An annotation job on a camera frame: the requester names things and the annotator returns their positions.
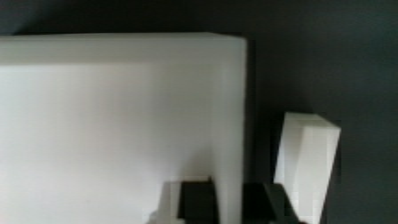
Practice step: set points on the white L-shaped fence wall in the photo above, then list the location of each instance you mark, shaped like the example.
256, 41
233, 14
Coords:
307, 147

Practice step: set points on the white drawer cabinet box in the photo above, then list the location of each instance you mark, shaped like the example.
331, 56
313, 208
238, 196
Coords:
121, 121

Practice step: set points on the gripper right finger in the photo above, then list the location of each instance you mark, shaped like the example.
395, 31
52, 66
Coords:
267, 205

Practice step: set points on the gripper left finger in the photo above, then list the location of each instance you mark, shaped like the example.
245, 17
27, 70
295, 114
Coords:
197, 203

